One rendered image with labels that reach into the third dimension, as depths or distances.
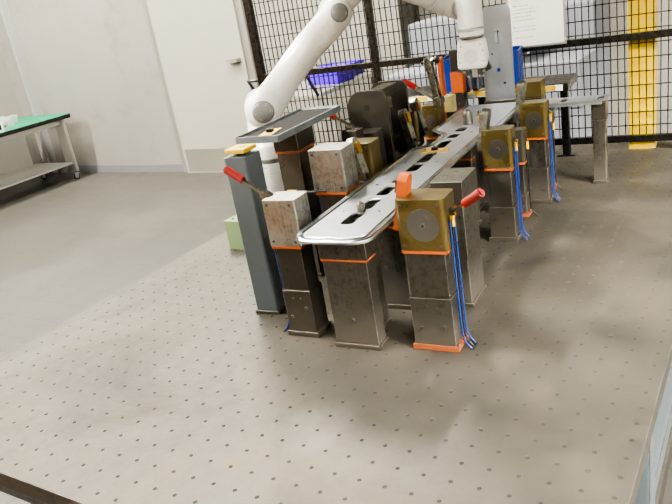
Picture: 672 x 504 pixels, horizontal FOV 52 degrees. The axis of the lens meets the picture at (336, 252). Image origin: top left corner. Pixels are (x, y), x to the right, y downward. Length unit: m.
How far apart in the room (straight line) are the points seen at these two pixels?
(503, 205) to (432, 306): 0.66
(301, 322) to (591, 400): 0.71
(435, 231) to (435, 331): 0.24
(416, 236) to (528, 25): 1.66
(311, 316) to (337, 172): 0.39
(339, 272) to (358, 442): 0.42
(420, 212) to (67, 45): 6.86
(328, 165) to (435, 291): 0.49
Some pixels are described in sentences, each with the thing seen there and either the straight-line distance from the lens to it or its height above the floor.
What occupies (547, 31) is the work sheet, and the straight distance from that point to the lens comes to 3.00.
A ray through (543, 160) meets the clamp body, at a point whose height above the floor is 0.85.
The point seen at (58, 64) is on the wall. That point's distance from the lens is 8.27.
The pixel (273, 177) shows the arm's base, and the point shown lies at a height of 0.93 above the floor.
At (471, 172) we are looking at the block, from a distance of 1.73.
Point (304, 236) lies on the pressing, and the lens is 1.53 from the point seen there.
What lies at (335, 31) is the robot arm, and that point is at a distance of 2.30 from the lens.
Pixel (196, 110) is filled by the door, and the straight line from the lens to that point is 6.90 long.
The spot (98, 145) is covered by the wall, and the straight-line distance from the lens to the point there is 8.14.
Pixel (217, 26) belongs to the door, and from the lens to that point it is 6.53.
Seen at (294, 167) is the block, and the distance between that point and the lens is 1.99.
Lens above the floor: 1.50
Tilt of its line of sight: 21 degrees down
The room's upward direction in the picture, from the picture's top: 10 degrees counter-clockwise
